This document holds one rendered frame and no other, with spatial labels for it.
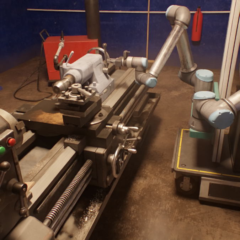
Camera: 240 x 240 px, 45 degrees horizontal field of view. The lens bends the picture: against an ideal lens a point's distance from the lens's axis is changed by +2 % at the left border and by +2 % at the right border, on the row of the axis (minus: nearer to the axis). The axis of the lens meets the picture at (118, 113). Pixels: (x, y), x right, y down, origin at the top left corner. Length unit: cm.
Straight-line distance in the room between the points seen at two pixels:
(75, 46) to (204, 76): 261
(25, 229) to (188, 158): 159
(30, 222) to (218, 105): 135
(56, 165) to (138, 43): 455
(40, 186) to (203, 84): 164
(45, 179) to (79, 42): 335
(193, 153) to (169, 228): 67
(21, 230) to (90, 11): 376
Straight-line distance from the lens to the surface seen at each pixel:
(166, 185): 274
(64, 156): 169
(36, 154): 197
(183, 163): 248
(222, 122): 202
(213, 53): 573
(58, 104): 172
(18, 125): 145
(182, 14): 234
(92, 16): 466
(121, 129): 178
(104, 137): 175
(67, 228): 189
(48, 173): 158
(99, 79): 229
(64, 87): 194
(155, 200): 259
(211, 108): 203
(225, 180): 244
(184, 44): 255
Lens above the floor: 180
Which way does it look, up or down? 27 degrees down
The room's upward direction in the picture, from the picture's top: 2 degrees counter-clockwise
